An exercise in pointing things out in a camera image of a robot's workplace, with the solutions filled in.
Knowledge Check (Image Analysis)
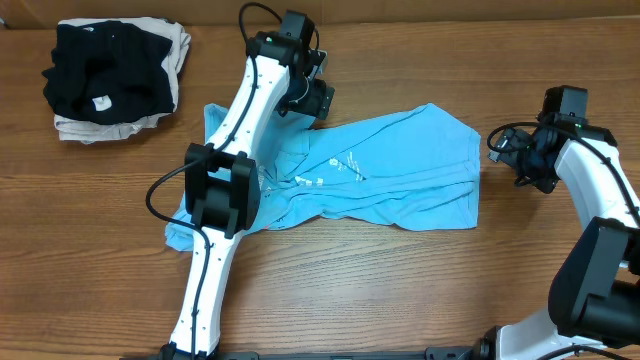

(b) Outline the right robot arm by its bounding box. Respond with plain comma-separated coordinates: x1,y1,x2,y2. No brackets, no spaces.
473,122,639,359

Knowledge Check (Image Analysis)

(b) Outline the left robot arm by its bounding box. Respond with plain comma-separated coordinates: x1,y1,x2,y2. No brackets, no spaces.
158,30,333,359

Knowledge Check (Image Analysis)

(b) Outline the black folded garment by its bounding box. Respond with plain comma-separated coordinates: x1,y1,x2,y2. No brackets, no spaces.
42,21,174,125

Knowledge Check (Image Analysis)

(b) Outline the beige folded garment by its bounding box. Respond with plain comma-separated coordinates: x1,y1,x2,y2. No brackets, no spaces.
54,17,191,144

